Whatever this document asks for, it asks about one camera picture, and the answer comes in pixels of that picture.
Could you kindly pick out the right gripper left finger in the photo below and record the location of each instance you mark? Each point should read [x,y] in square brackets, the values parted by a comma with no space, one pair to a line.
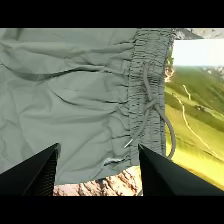
[36,173]

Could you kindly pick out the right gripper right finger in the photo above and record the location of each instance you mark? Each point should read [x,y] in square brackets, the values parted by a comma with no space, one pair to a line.
[163,176]

